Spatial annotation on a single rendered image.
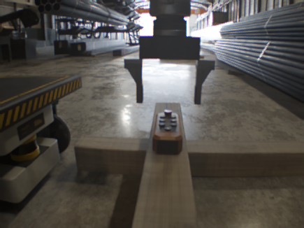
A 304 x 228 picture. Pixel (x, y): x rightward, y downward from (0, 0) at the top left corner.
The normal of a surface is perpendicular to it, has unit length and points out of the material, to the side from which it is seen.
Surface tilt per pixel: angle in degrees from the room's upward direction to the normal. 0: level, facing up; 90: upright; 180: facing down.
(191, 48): 90
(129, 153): 90
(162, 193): 0
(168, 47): 90
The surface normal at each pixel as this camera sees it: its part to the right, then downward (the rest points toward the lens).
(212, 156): -0.07, 0.32
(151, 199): 0.00, -0.95
